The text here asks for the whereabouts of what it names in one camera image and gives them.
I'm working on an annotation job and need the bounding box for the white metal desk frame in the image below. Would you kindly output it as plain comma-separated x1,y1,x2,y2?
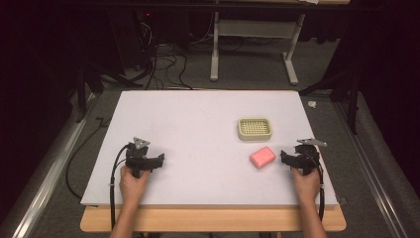
209,11,307,86

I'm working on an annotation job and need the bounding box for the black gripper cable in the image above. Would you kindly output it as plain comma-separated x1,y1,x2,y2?
109,143,131,230
316,164,326,222

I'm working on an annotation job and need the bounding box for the person's left hand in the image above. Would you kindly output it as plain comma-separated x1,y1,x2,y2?
119,165,152,206

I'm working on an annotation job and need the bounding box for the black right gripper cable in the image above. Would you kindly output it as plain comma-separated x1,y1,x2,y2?
316,164,326,222

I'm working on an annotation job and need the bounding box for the beige soap dish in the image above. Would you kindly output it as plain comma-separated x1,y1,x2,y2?
237,116,273,143

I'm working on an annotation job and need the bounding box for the wooden table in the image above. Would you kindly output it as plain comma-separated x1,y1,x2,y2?
79,203,348,233

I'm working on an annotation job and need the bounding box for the white table board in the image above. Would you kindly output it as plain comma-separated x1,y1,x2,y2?
80,89,339,208

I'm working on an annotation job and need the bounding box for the black floor cable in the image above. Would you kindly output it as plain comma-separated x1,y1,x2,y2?
64,116,112,200

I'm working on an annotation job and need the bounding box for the tangle of black cables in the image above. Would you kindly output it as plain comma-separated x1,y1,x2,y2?
133,19,195,91

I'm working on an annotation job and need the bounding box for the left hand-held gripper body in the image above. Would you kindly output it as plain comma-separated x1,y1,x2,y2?
124,136,157,179

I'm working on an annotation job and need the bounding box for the person's right hand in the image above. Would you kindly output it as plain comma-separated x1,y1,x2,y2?
290,166,322,205

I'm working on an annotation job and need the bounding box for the black metal stand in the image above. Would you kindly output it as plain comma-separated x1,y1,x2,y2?
298,62,362,136
74,59,145,124

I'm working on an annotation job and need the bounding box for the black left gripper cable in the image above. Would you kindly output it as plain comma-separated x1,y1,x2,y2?
109,143,131,230

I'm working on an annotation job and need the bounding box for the silver metal rail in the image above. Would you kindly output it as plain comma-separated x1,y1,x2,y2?
333,101,410,238
9,92,100,238

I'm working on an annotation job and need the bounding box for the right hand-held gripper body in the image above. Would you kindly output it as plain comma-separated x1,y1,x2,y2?
292,137,329,177

